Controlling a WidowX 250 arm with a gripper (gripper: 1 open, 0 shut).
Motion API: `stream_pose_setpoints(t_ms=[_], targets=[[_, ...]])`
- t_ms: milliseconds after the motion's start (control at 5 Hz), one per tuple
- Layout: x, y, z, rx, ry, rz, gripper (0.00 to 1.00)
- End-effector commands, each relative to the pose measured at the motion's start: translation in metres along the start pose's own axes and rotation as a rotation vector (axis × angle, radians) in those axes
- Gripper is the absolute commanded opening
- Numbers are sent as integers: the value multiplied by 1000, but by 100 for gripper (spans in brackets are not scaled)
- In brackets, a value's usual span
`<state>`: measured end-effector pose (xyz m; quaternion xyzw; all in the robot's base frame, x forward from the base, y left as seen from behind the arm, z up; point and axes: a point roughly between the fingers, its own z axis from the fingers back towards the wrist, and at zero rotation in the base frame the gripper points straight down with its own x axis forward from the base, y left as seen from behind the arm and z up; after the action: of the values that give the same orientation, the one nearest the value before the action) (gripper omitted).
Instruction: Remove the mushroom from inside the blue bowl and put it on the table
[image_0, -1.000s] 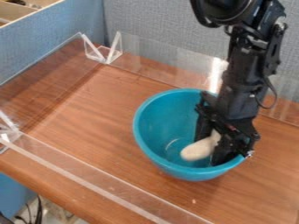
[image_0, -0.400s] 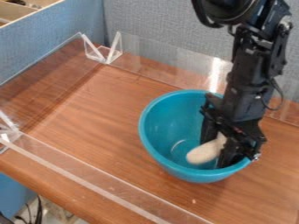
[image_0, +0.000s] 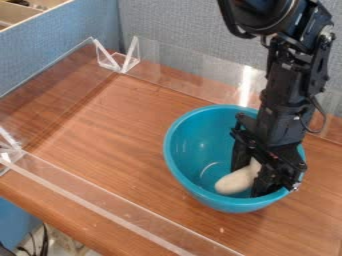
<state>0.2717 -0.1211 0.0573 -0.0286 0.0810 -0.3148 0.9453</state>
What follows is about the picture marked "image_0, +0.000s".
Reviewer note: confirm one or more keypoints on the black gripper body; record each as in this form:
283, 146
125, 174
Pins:
276, 130

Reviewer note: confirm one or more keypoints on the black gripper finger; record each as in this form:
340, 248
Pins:
274, 175
243, 152

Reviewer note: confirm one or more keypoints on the white brown toy mushroom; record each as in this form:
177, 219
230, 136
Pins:
239, 180

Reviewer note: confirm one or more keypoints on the blue plastic bowl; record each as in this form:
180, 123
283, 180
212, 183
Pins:
197, 153

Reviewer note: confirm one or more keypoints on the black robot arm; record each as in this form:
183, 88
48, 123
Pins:
295, 31

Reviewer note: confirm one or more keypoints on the clear acrylic back barrier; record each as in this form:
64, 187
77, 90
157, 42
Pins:
200, 75

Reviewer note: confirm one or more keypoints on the clear acrylic barrier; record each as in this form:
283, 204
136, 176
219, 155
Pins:
37, 107
173, 237
200, 75

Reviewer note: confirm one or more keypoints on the clear acrylic front barrier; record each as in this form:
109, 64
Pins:
173, 237

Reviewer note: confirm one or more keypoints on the clear acrylic left barrier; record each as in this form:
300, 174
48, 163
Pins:
37, 107

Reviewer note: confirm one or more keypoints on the wooden shelf box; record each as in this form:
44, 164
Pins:
16, 11

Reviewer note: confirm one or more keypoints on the clear acrylic corner bracket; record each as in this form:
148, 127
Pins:
117, 62

